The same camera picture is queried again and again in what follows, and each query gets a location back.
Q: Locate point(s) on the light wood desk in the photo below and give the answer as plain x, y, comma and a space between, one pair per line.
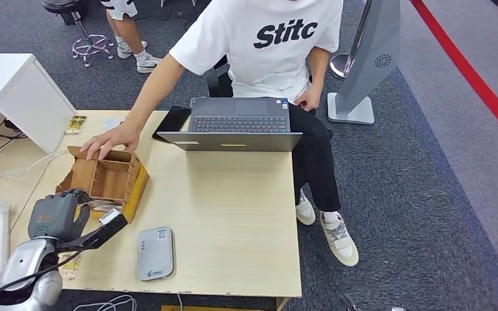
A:
17, 163
232, 214

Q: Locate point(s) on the person's left hand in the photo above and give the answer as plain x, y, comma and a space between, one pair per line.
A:
309, 99

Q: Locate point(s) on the black smartphone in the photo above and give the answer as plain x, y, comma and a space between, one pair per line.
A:
172, 121

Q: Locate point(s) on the grey kiosk stand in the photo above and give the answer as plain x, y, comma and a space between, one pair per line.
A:
369, 64

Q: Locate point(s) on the person's right hand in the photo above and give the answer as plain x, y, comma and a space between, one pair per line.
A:
116, 137

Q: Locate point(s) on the person's left forearm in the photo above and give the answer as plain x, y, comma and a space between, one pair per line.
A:
317, 68

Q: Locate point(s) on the person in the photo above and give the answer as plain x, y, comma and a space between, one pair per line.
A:
275, 64
126, 25

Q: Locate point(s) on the white cabinet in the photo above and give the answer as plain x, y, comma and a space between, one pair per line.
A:
12, 81

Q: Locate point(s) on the chrome stanchion base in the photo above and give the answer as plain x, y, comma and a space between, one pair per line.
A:
338, 68

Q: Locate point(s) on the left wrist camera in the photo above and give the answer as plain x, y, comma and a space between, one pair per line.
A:
111, 227

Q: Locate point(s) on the white ID card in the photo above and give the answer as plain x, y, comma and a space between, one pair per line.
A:
111, 124

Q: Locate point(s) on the grey card reader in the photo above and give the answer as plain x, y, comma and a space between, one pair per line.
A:
155, 253

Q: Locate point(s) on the grey laptop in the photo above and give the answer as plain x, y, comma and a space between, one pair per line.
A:
236, 124

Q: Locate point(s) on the person's right forearm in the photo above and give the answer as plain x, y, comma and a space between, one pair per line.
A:
156, 92

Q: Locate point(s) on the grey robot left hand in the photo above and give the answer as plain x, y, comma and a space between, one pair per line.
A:
53, 216

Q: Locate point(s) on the wooden divided organizer box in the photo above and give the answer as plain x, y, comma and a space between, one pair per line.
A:
107, 180

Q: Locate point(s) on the black stool chrome base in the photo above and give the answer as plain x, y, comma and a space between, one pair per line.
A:
64, 6

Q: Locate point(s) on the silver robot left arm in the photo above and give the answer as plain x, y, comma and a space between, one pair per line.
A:
25, 262

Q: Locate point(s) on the black adapter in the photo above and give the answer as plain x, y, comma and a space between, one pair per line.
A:
12, 125

